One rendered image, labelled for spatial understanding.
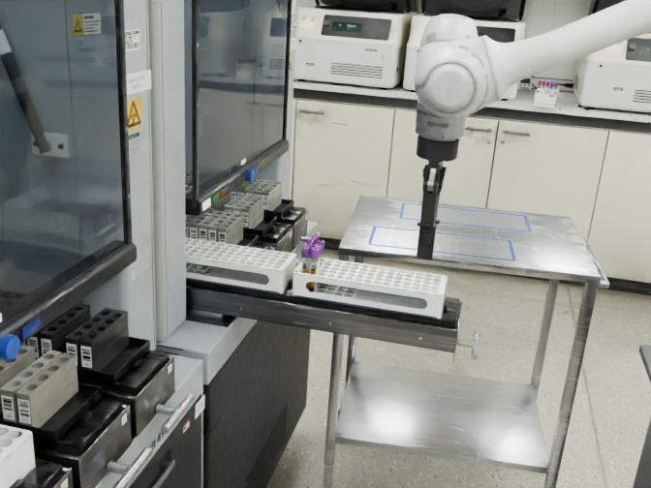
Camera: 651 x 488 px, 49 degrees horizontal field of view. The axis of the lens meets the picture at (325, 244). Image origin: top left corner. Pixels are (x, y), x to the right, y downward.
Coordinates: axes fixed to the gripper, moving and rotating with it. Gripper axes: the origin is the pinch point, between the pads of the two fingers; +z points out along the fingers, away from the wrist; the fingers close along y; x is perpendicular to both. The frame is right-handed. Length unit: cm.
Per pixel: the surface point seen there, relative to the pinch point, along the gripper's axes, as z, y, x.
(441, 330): 15.0, 6.7, 5.3
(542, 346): 53, -71, 32
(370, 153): 37, -229, -51
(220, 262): 8.8, 5.2, -40.0
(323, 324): 17.9, 6.9, -17.6
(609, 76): -11, -230, 57
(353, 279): 8.5, 4.0, -12.9
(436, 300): 9.8, 4.9, 3.6
